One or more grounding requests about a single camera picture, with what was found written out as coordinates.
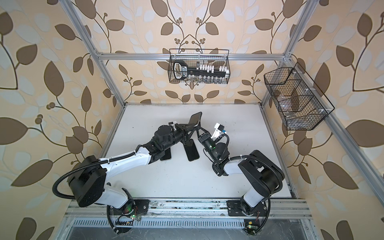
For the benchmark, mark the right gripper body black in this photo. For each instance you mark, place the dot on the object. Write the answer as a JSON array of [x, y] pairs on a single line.
[[208, 143]]

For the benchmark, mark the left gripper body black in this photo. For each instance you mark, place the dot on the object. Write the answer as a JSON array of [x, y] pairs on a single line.
[[175, 136]]

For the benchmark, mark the phone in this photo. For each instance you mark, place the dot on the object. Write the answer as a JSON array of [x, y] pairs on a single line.
[[167, 155], [195, 119], [191, 150]]

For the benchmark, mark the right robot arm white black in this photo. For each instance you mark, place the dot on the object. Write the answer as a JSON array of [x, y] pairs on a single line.
[[265, 177]]

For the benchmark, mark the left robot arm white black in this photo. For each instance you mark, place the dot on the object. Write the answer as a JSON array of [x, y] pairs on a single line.
[[88, 183]]

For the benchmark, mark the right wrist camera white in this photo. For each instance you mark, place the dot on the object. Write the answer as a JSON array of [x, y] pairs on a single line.
[[219, 131]]

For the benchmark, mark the back wire basket black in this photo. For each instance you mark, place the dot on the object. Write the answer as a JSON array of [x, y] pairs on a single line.
[[216, 57]]

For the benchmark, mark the wire basket black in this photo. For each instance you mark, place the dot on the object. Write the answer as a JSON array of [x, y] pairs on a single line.
[[216, 57], [300, 101]]

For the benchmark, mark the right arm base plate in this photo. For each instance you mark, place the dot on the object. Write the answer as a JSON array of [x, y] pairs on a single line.
[[239, 208]]

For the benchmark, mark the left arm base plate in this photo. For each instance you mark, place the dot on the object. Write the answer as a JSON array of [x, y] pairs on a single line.
[[132, 207]]

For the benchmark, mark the right wire basket black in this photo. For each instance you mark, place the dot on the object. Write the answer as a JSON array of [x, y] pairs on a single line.
[[300, 101]]

